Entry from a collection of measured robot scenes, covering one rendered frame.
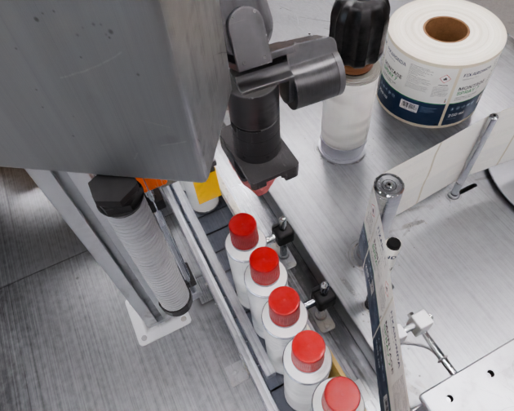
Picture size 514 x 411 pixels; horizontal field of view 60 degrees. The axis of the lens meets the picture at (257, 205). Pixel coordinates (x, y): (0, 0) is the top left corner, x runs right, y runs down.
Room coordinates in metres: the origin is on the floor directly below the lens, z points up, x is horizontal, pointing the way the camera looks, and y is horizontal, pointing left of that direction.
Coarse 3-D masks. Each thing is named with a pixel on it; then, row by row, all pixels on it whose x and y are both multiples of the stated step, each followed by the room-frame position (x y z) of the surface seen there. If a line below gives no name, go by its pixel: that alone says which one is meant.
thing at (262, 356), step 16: (176, 192) 0.42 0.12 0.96; (192, 208) 0.39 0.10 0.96; (192, 224) 0.36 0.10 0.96; (208, 240) 0.33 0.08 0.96; (208, 256) 0.30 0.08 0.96; (224, 272) 0.28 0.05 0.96; (224, 288) 0.25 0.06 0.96; (240, 304) 0.23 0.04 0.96; (240, 320) 0.21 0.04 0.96; (256, 336) 0.18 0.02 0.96; (256, 352) 0.16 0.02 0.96; (272, 368) 0.14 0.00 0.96
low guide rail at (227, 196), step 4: (216, 172) 0.49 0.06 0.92; (220, 176) 0.48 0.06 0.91; (220, 180) 0.48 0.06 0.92; (220, 184) 0.47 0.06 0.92; (224, 184) 0.47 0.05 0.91; (220, 188) 0.46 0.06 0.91; (224, 188) 0.46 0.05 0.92; (224, 192) 0.45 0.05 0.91; (228, 192) 0.45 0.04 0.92; (224, 196) 0.44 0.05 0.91; (228, 196) 0.44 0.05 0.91; (232, 196) 0.44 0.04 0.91; (224, 200) 0.44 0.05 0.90; (228, 200) 0.43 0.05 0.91; (232, 200) 0.43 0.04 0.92; (228, 204) 0.43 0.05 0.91; (232, 204) 0.42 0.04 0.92; (236, 204) 0.42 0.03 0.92; (232, 208) 0.42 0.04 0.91; (236, 208) 0.41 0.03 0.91; (232, 212) 0.42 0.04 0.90; (236, 212) 0.41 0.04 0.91; (240, 212) 0.41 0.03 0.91; (308, 328) 0.20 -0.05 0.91
